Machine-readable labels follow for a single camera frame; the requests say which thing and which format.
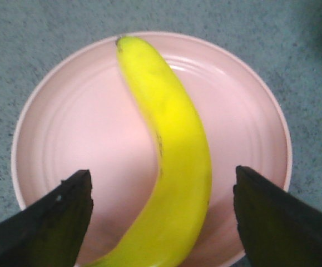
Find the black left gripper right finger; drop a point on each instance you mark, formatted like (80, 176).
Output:
(275, 228)

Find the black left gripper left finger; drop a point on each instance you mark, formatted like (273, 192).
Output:
(51, 231)

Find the yellow banana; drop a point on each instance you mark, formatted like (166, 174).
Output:
(166, 230)

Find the pink plate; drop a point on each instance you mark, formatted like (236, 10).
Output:
(81, 116)

